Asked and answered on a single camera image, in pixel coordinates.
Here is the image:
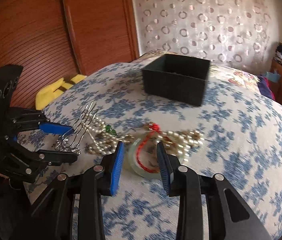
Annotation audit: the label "silver pearl hair pin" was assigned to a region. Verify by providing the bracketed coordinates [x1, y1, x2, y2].
[54, 101, 98, 155]

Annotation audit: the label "jade bangle with red cord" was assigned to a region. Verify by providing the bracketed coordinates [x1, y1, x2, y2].
[127, 122, 161, 179]

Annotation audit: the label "green stone earrings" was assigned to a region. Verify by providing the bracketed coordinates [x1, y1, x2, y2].
[105, 124, 117, 135]

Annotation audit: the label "black jewelry box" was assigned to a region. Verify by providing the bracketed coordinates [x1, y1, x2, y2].
[142, 54, 210, 107]

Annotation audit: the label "yellow plush pillow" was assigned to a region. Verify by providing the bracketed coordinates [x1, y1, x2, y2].
[35, 74, 86, 110]

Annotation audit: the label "blue floral white bedspread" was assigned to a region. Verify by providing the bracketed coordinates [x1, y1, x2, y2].
[16, 61, 282, 240]

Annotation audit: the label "wooden headboard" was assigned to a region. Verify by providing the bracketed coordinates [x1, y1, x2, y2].
[0, 0, 139, 108]

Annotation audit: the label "pink floral quilt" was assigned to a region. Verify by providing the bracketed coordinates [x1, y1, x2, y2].
[132, 50, 261, 94]

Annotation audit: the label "purple blanket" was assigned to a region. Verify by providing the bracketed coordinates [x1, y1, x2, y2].
[257, 76, 275, 101]

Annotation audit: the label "sheer curtain with circles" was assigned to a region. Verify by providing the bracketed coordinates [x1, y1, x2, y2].
[133, 0, 278, 74]

